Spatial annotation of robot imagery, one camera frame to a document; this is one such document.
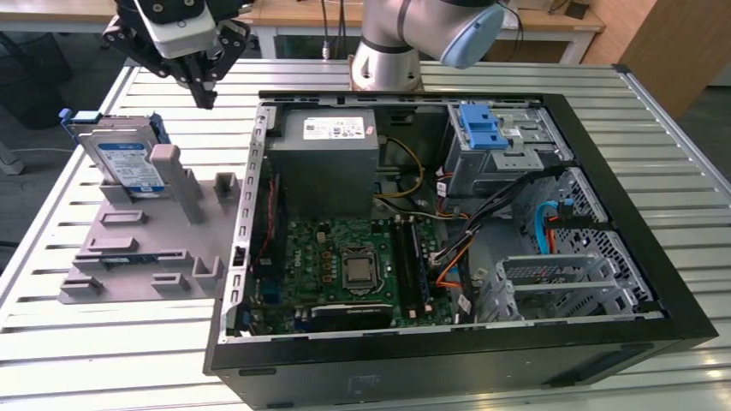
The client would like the grey optical drive cage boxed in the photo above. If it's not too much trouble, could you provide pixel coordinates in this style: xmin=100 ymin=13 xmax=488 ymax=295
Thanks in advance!
xmin=444 ymin=101 xmax=577 ymax=199

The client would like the CPU socket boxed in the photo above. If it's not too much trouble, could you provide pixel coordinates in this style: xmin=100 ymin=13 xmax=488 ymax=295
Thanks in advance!
xmin=340 ymin=246 xmax=384 ymax=297

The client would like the green motherboard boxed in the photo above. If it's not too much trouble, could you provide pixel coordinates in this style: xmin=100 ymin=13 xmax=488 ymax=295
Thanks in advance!
xmin=251 ymin=216 xmax=458 ymax=333

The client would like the yellow wire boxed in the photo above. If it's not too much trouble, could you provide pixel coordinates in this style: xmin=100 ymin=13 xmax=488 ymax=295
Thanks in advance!
xmin=375 ymin=136 xmax=427 ymax=200

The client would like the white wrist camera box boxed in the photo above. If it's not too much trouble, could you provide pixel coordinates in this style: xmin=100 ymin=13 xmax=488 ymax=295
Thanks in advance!
xmin=134 ymin=0 xmax=219 ymax=60

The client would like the grey power supply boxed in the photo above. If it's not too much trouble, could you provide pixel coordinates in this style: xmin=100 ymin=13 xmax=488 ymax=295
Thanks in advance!
xmin=267 ymin=108 xmax=383 ymax=219

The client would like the black PC case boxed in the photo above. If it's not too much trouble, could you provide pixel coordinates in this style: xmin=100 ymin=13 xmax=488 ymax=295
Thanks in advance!
xmin=203 ymin=89 xmax=719 ymax=411

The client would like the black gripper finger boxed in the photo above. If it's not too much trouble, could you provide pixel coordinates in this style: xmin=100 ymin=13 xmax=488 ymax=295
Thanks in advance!
xmin=203 ymin=21 xmax=252 ymax=108
xmin=100 ymin=15 xmax=214 ymax=110

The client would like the grey parts rack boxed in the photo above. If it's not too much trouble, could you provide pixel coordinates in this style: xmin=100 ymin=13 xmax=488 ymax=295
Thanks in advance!
xmin=59 ymin=144 xmax=244 ymax=305

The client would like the black graphics card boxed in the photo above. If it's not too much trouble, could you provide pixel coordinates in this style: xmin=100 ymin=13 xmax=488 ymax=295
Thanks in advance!
xmin=307 ymin=301 xmax=395 ymax=331

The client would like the black office chair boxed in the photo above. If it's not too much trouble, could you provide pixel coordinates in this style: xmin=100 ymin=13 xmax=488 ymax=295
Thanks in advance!
xmin=0 ymin=32 xmax=75 ymax=129

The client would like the blue wire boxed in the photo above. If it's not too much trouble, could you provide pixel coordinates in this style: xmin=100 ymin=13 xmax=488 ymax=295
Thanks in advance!
xmin=534 ymin=200 xmax=573 ymax=258

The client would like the wooden desk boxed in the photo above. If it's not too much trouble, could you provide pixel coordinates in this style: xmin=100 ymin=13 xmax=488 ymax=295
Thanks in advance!
xmin=0 ymin=0 xmax=609 ymax=65

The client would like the black RAM slot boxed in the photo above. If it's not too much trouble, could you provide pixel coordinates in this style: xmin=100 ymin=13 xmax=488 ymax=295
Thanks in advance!
xmin=391 ymin=217 xmax=418 ymax=319
xmin=406 ymin=217 xmax=434 ymax=313

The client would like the hard disk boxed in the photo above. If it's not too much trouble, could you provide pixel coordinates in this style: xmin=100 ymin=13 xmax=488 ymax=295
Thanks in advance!
xmin=59 ymin=109 xmax=171 ymax=200

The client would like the orange wire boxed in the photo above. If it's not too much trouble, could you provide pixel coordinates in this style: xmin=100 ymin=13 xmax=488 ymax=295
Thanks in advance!
xmin=436 ymin=252 xmax=468 ymax=290

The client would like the metal disk bay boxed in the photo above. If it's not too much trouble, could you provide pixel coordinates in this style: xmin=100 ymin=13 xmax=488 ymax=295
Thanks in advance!
xmin=494 ymin=254 xmax=655 ymax=322

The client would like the black cable bundle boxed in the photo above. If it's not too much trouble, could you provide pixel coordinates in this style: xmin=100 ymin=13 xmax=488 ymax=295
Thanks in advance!
xmin=431 ymin=169 xmax=559 ymax=262

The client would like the silver CPU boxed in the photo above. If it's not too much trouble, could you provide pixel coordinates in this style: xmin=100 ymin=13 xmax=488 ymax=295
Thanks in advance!
xmin=346 ymin=256 xmax=378 ymax=286

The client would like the green RAM stick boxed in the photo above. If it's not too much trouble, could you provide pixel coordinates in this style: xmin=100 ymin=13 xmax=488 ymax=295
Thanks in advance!
xmin=99 ymin=254 xmax=159 ymax=265

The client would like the blue drive latch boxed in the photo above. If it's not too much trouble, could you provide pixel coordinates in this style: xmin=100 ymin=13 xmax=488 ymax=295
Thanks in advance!
xmin=456 ymin=104 xmax=512 ymax=151

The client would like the wooden cabinet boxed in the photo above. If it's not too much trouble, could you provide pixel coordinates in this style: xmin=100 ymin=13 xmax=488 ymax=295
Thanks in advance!
xmin=582 ymin=0 xmax=731 ymax=121

